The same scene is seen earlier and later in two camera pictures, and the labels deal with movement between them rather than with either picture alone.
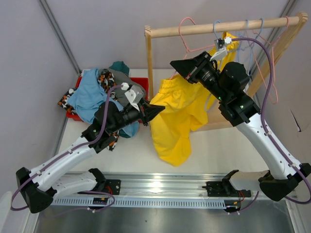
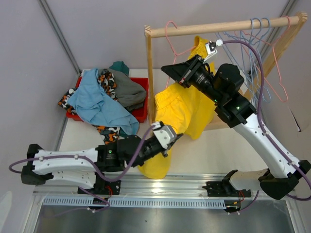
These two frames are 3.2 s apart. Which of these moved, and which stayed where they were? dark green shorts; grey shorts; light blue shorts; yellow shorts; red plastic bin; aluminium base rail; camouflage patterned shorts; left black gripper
Moved: yellow shorts; left black gripper
Stayed: light blue shorts; aluminium base rail; camouflage patterned shorts; red plastic bin; grey shorts; dark green shorts
